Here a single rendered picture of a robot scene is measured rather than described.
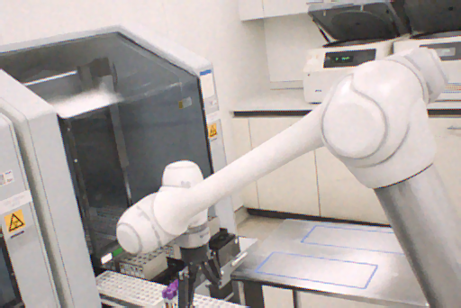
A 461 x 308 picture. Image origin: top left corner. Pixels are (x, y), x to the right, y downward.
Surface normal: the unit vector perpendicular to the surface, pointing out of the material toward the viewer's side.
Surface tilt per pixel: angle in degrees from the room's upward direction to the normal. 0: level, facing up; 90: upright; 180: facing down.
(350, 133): 85
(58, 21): 90
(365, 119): 87
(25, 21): 90
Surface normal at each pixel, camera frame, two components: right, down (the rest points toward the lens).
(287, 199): -0.62, 0.33
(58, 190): 0.77, 0.07
